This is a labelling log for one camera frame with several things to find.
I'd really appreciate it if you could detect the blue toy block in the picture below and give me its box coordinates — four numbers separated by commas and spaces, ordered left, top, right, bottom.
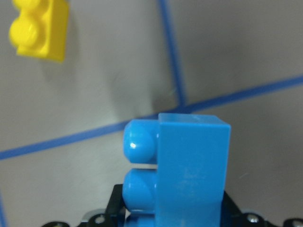
123, 113, 231, 227

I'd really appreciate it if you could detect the yellow toy block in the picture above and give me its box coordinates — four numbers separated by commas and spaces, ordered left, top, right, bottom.
9, 0, 69, 62

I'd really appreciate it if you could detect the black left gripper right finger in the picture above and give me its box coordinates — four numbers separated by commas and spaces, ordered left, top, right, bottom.
219, 190, 303, 227

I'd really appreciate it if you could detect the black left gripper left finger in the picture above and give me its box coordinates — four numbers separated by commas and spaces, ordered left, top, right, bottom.
81, 184, 126, 227

